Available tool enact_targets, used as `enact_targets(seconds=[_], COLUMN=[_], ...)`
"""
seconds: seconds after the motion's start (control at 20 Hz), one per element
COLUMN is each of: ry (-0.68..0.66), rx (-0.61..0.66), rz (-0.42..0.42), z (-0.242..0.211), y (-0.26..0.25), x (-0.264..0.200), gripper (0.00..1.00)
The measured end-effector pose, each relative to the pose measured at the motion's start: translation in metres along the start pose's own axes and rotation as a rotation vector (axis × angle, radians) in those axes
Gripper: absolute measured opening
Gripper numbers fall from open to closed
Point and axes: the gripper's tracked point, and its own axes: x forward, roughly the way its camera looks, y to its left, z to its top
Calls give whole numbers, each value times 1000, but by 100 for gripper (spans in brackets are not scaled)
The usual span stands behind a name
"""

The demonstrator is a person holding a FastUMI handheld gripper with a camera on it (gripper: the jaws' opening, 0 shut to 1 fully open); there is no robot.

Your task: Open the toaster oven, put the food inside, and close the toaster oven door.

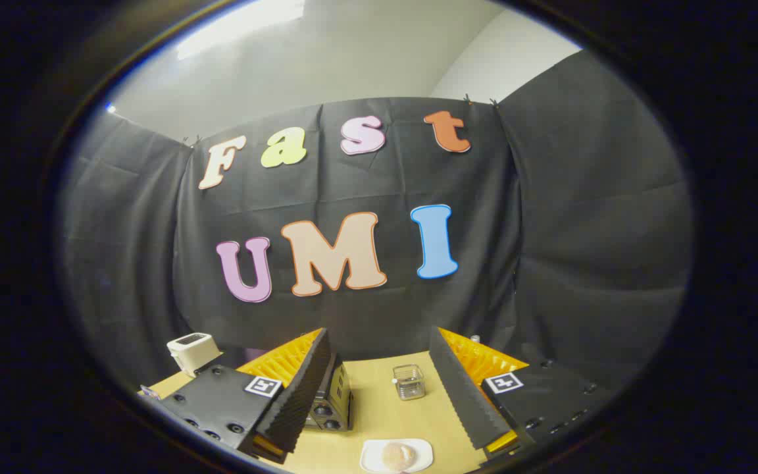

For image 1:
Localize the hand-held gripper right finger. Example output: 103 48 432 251
429 326 617 467

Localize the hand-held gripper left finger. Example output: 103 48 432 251
144 327 335 465

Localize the black toaster oven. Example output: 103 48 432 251
303 354 354 432

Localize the sugar-coated bread roll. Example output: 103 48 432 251
382 442 418 470

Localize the white bread toaster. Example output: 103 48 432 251
167 332 223 378

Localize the white plate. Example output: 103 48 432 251
360 438 434 474

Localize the wire mesh holder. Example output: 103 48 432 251
392 364 426 401

